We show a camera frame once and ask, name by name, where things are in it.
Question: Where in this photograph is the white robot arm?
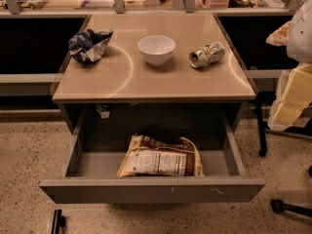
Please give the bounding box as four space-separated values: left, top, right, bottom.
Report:
266 0 312 131

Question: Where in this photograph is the black object on floor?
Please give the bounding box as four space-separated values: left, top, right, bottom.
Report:
51 209 66 234

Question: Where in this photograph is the black caster wheel base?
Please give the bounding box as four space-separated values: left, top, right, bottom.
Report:
270 199 312 217

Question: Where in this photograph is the white bowl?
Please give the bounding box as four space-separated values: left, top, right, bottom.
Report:
137 35 176 66

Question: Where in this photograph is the grey cabinet with counter top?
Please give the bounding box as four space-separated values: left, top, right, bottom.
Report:
49 12 259 135

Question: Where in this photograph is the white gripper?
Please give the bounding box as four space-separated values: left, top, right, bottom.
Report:
266 21 312 132

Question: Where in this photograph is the brown chip bag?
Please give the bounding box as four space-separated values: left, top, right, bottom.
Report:
117 136 204 177

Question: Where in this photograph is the crushed soda can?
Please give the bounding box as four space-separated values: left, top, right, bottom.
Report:
188 42 225 68

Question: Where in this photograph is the black chair leg with caster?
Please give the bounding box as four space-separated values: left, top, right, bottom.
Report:
254 98 267 157

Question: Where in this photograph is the grey open drawer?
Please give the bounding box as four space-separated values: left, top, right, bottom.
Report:
40 109 264 204

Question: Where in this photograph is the blue crumpled chip bag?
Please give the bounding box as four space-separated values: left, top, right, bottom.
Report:
68 29 113 63

